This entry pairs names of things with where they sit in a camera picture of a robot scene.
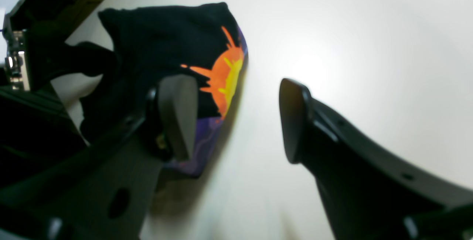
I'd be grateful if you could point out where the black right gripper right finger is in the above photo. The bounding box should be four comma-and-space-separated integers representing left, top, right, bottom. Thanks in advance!
279, 78, 473, 240

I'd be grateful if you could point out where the black t-shirt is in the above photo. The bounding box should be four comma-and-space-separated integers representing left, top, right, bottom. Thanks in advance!
79, 2, 248, 178

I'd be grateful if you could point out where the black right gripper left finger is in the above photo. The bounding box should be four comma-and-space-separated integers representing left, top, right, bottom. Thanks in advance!
1, 75, 199, 240

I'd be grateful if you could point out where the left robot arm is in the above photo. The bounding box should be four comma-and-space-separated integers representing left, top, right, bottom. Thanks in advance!
1, 0, 117, 91

